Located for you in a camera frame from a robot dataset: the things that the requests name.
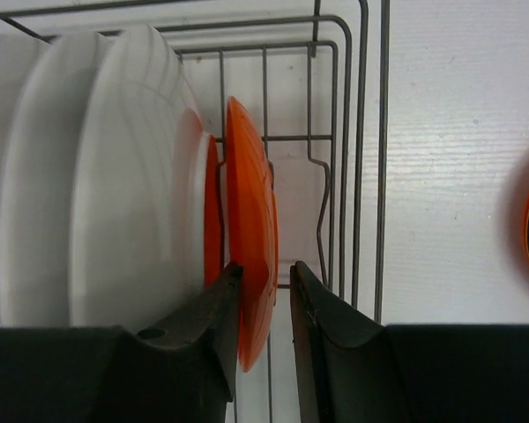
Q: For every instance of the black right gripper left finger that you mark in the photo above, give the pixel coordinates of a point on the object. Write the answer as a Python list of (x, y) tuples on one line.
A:
[(181, 369)]

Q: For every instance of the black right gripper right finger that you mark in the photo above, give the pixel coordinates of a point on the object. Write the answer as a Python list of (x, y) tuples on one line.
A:
[(351, 369)]

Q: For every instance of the white floral plate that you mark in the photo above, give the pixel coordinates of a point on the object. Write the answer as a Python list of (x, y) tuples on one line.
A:
[(37, 181)]

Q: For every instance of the dark rimmed white plate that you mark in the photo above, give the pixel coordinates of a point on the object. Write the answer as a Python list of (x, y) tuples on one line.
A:
[(137, 224)]

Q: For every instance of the wire dish rack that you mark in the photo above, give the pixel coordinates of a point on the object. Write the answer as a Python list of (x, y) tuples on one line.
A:
[(302, 70)]

